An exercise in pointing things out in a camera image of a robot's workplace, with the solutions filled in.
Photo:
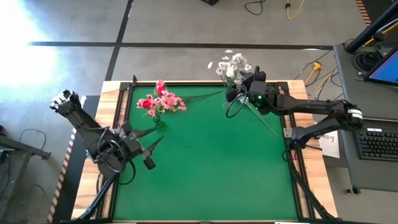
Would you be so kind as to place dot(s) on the black floor mat striped edge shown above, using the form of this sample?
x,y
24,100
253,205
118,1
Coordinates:
x,y
73,177

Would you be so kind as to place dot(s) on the black keyboard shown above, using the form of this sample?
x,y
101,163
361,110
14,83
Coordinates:
x,y
379,144

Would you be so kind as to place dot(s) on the small black frame clamp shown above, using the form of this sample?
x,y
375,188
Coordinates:
x,y
134,80

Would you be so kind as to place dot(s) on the white paper sheet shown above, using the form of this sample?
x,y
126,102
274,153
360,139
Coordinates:
x,y
331,149

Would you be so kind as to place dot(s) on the black diagonal frame strut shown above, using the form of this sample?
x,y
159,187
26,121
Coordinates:
x,y
94,203
311,199

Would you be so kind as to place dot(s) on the grey keyboard shelf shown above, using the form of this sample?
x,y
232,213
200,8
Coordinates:
x,y
373,174

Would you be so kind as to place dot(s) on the black slanted pole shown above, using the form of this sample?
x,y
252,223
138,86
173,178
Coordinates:
x,y
370,31

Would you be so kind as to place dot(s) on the green table mat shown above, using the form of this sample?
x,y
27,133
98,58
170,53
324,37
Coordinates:
x,y
202,205

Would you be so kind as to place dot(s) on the grey metal stand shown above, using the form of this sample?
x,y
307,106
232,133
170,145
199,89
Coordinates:
x,y
25,149

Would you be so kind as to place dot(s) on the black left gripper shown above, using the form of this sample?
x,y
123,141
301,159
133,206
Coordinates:
x,y
133,144

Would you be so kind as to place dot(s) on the left clear glass vase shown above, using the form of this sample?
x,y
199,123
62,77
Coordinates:
x,y
160,126

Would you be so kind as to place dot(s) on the grey desk top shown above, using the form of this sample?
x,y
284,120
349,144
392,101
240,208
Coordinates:
x,y
351,93

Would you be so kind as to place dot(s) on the clear glass vase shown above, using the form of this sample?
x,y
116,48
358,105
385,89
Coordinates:
x,y
226,105
160,126

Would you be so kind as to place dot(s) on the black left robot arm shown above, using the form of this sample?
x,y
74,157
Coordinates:
x,y
90,130

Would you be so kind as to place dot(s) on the laptop with blue screen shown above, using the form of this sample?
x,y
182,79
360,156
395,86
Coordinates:
x,y
387,70

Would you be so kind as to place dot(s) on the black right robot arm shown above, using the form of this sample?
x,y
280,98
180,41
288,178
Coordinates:
x,y
311,107

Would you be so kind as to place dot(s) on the black table frame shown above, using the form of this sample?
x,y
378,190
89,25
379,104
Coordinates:
x,y
125,86

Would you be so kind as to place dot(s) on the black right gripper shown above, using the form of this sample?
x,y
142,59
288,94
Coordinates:
x,y
261,93

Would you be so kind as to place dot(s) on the pink blossom spray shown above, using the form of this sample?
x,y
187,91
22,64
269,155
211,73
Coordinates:
x,y
189,98
169,101

